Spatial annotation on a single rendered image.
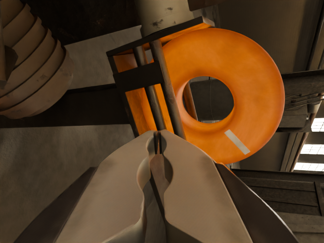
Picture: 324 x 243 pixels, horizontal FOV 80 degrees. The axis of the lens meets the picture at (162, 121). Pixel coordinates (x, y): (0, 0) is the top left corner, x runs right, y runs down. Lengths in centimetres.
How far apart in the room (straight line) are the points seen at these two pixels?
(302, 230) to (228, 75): 232
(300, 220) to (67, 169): 220
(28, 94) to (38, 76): 3
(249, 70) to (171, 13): 9
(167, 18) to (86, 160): 93
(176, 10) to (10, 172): 77
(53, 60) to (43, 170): 69
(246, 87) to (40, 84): 23
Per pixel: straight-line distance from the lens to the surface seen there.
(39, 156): 91
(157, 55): 20
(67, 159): 99
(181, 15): 21
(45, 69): 28
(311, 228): 250
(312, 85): 430
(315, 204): 401
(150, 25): 21
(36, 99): 29
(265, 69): 21
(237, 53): 21
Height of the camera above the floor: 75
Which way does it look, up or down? 24 degrees down
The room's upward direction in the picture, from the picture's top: 88 degrees clockwise
